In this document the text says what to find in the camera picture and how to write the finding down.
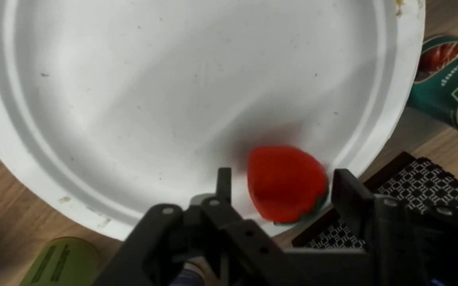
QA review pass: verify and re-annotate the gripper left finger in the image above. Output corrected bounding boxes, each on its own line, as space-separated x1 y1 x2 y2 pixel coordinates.
93 167 293 286

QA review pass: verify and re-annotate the teal labelled can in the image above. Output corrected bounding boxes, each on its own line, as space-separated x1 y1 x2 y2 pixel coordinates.
406 34 458 144

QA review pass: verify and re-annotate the red strawberry plush toy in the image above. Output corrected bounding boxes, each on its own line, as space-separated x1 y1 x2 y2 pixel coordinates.
246 146 330 225

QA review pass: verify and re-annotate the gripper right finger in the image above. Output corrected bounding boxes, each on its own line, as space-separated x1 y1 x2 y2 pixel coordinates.
332 168 458 286

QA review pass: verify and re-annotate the black white patterned box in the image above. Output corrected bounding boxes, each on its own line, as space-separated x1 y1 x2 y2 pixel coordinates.
291 151 458 249

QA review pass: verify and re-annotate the white paper plate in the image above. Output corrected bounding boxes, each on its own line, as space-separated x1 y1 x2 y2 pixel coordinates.
0 0 426 242

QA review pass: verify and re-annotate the olive green can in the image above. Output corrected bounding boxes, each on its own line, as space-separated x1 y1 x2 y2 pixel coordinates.
18 237 101 286

